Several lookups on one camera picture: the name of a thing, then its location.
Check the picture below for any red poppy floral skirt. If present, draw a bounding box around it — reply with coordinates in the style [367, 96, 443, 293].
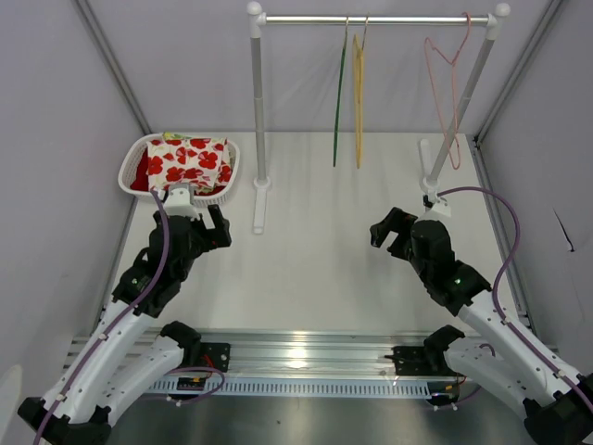
[146, 136, 233, 196]

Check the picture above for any green hanger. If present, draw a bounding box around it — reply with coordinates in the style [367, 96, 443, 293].
[332, 16, 349, 168]

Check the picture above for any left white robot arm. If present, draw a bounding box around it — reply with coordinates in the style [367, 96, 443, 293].
[18, 204, 232, 444]

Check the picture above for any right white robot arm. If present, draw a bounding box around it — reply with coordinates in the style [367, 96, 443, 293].
[370, 208, 592, 444]

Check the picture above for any yellow hanger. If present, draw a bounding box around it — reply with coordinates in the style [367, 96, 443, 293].
[352, 16, 369, 169]

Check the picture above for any pink hanger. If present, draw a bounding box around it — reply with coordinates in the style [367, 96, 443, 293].
[424, 11, 473, 170]

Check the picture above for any white clothes rack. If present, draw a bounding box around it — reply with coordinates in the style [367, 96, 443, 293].
[246, 1, 511, 235]

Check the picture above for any red folded cloth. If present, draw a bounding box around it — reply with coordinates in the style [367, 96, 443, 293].
[130, 152, 148, 192]

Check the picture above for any lemon print folded cloth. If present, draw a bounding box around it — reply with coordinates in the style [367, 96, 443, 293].
[162, 132, 191, 140]

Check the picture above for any white perforated plastic basket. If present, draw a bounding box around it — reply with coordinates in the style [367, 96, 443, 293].
[118, 132, 241, 208]

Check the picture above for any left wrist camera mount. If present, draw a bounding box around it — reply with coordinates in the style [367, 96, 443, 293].
[163, 184, 199, 219]

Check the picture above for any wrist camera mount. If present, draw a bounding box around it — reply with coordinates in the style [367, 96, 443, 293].
[163, 184, 199, 219]
[420, 195, 451, 222]

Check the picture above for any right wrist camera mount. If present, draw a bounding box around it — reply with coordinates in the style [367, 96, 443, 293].
[420, 195, 451, 222]

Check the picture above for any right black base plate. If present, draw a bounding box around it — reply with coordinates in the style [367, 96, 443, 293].
[385, 346, 455, 376]

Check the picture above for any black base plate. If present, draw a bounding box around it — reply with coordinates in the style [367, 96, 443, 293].
[385, 346, 455, 376]
[198, 342, 231, 373]

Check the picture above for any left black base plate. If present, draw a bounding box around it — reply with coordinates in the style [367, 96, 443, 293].
[198, 342, 231, 373]

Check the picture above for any aluminium mounting rail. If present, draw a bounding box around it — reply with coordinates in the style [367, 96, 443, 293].
[62, 327, 569, 382]

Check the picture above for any white slotted cable duct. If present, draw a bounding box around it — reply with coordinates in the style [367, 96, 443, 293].
[146, 376, 431, 400]

